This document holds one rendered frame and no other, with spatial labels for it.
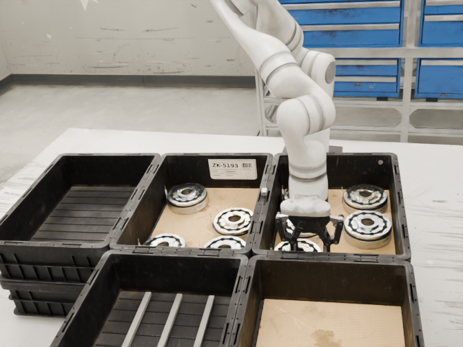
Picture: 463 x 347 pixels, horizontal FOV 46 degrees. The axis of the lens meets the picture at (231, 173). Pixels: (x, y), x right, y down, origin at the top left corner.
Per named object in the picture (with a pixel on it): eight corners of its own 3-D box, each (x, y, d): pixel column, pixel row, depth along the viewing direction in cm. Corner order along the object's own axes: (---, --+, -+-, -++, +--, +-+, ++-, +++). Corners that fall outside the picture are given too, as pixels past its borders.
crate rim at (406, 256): (275, 160, 139) (274, 152, 138) (396, 160, 133) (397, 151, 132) (251, 263, 106) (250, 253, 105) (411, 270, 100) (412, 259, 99)
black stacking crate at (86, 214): (71, 188, 157) (60, 155, 151) (169, 190, 151) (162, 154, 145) (-4, 284, 124) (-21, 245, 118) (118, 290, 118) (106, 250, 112)
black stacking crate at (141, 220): (170, 190, 151) (163, 154, 145) (276, 191, 144) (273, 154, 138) (119, 290, 118) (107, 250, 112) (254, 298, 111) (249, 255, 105)
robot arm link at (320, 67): (340, 49, 142) (337, 109, 152) (309, 43, 147) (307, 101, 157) (324, 62, 136) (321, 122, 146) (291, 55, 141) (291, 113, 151)
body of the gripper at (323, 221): (331, 182, 107) (332, 220, 112) (289, 180, 109) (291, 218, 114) (329, 203, 101) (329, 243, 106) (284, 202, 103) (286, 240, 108)
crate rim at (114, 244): (164, 160, 146) (162, 152, 145) (275, 160, 139) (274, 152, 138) (109, 257, 113) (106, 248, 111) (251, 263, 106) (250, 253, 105)
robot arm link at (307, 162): (293, 188, 99) (333, 174, 101) (289, 111, 91) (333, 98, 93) (274, 172, 104) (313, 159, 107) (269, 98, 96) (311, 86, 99)
